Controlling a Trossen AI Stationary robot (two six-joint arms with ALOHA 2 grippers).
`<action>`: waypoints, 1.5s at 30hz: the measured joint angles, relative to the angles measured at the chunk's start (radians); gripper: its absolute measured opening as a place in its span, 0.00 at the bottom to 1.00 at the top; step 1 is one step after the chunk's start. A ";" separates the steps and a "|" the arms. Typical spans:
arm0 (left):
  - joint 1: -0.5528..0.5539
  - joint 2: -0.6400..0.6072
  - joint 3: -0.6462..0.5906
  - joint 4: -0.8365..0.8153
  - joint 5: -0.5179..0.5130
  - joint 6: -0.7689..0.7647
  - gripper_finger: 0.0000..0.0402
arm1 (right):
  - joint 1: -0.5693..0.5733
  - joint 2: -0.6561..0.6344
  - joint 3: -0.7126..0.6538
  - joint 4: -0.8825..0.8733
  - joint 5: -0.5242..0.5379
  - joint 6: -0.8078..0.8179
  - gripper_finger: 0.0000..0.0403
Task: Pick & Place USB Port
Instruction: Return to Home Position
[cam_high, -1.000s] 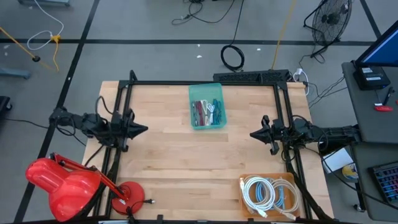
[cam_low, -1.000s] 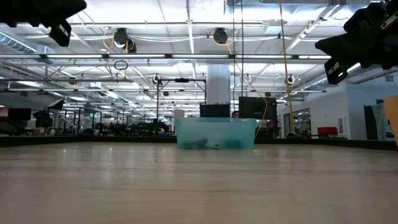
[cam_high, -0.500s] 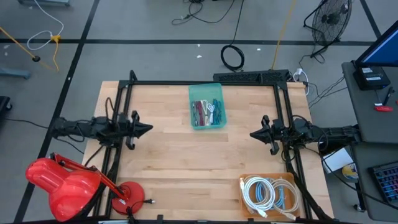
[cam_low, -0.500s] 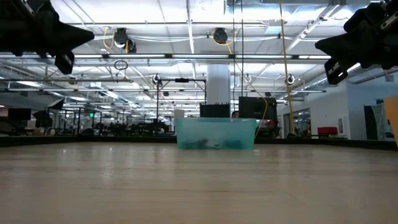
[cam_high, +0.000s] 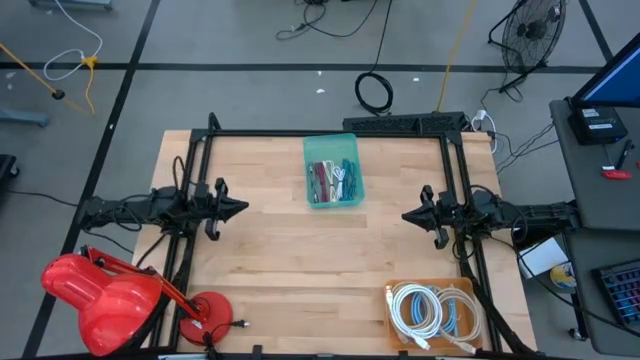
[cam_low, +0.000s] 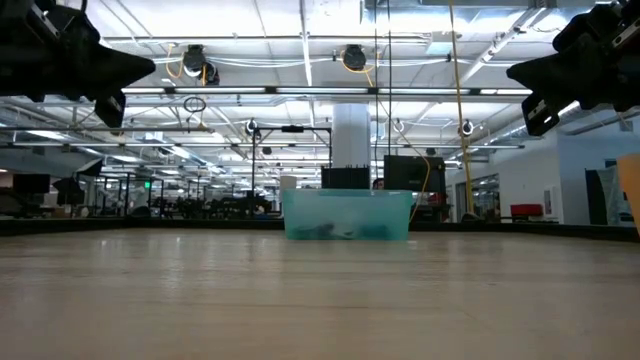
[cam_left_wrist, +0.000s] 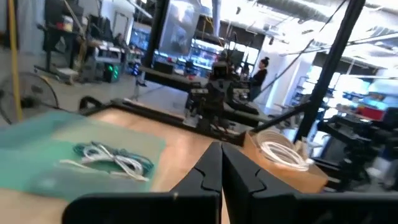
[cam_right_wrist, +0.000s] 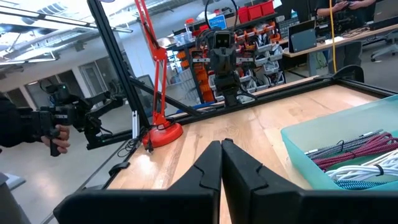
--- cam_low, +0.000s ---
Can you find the black monitor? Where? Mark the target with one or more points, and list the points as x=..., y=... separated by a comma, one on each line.
x=415, y=175
x=31, y=183

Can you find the black monitor back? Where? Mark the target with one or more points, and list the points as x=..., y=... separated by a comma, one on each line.
x=415, y=175

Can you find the small black ceiling reel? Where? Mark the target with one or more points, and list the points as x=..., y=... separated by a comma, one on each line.
x=466, y=127
x=252, y=127

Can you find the black equipment box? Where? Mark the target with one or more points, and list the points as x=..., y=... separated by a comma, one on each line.
x=345, y=179

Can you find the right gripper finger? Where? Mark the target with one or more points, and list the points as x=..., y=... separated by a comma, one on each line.
x=550, y=77

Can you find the red box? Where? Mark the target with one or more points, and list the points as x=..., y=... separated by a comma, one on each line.
x=526, y=210

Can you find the orange translucent plastic bin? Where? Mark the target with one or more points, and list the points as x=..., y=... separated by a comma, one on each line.
x=630, y=195

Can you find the distant black rig frame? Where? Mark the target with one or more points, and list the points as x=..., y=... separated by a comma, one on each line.
x=292, y=128

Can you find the white pillar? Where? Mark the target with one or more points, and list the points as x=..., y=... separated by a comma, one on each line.
x=351, y=135

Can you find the teal translucent plastic bin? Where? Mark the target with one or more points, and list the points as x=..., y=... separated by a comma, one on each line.
x=350, y=210

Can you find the person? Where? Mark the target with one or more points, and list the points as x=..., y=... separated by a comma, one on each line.
x=378, y=184

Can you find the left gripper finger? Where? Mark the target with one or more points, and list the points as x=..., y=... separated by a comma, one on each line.
x=115, y=67

